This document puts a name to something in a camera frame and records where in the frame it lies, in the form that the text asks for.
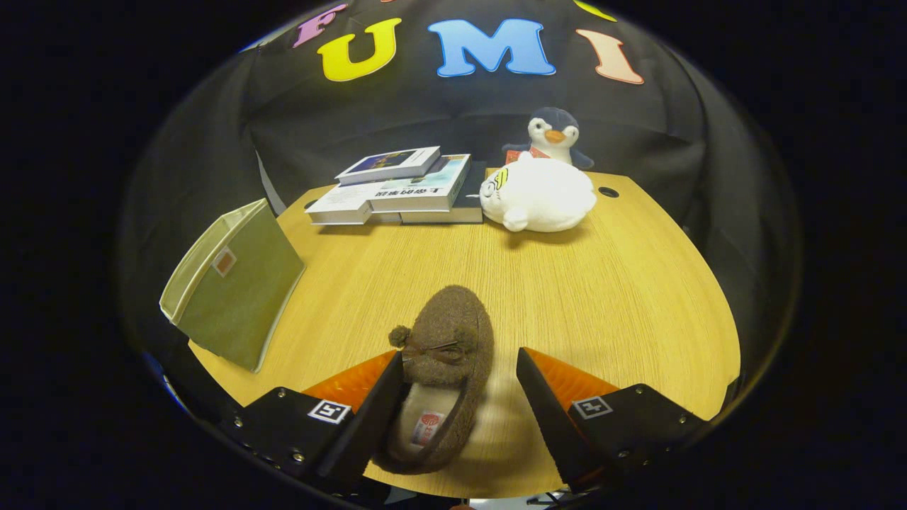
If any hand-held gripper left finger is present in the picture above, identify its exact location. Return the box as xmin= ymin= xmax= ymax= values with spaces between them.
xmin=220 ymin=349 xmax=405 ymax=493

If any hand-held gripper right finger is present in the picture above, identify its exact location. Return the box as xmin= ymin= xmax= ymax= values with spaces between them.
xmin=516 ymin=347 xmax=709 ymax=493

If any brown fuzzy shoe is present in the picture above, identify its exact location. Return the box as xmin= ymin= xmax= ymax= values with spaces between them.
xmin=372 ymin=285 xmax=495 ymax=475

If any green fabric storage box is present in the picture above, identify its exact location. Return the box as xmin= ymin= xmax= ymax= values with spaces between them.
xmin=159 ymin=198 xmax=307 ymax=374

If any white paperback book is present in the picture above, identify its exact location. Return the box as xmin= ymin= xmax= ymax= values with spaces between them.
xmin=306 ymin=186 xmax=401 ymax=226

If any white plush toy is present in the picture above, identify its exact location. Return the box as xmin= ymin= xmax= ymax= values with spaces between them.
xmin=480 ymin=152 xmax=597 ymax=233

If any dark cover book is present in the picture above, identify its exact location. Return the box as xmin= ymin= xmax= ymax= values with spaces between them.
xmin=400 ymin=161 xmax=490 ymax=225

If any light blue cover book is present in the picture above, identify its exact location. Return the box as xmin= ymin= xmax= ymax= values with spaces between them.
xmin=367 ymin=154 xmax=472 ymax=213

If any small blue cover book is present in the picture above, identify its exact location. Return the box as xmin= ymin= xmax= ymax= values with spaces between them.
xmin=334 ymin=146 xmax=441 ymax=186

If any penguin plush toy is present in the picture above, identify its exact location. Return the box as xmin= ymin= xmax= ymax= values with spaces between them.
xmin=502 ymin=106 xmax=595 ymax=171

